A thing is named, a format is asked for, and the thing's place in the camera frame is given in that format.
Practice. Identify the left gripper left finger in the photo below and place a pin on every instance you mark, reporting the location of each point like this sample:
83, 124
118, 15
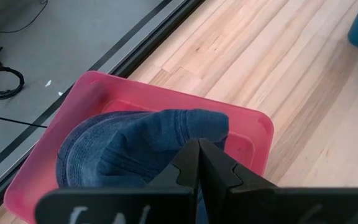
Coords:
120, 205

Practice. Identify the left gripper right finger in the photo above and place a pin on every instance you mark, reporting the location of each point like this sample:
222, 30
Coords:
275, 205

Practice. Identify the blue denim hat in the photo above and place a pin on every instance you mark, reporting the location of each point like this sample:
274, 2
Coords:
129, 149

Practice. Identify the red plastic bin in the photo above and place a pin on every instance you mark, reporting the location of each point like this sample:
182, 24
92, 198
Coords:
172, 96

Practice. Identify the black metal table frame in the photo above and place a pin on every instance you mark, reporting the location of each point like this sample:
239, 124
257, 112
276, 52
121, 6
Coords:
157, 37

